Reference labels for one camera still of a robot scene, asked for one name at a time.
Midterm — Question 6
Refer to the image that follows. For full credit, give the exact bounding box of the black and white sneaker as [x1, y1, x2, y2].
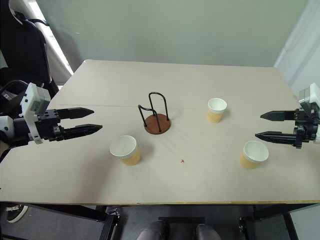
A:
[5, 203, 29, 224]

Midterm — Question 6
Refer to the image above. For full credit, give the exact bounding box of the wire cup holder wooden base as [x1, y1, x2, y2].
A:
[137, 91, 172, 136]

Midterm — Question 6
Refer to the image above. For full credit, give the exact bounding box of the black office chair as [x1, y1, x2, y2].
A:
[0, 0, 61, 101]

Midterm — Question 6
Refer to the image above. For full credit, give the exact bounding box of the black table frame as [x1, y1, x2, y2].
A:
[0, 201, 320, 240]

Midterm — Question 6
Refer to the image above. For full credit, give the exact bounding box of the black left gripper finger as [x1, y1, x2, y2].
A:
[58, 107, 96, 121]
[62, 123, 104, 141]

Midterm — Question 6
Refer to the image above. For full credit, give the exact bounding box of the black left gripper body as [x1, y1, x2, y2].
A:
[34, 108, 67, 143]

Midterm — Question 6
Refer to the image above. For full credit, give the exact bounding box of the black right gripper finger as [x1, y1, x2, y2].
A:
[254, 130, 297, 145]
[259, 110, 298, 122]

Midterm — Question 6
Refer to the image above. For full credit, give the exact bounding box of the yellow ribbed paper cup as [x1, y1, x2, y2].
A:
[239, 140, 270, 170]
[207, 97, 228, 124]
[109, 134, 141, 167]

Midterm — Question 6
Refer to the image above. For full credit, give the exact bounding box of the dark rounded shape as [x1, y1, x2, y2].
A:
[136, 220, 171, 240]
[195, 223, 222, 240]

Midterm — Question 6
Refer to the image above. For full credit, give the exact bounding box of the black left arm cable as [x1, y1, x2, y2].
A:
[0, 79, 29, 101]

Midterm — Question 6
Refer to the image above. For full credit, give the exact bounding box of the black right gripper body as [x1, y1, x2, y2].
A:
[293, 108, 320, 150]

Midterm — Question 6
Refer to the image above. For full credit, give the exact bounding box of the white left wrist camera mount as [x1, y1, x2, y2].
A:
[18, 82, 52, 145]

